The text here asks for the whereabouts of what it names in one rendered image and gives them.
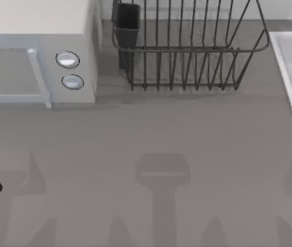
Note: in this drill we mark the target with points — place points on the pale microwave oven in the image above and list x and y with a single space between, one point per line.
32 18

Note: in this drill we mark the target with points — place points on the black cutlery holder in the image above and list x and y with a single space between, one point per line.
126 20

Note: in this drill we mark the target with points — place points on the microwave oven door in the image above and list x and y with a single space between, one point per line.
6 73

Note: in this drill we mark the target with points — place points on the round microwave knob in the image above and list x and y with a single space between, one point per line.
72 81
67 60

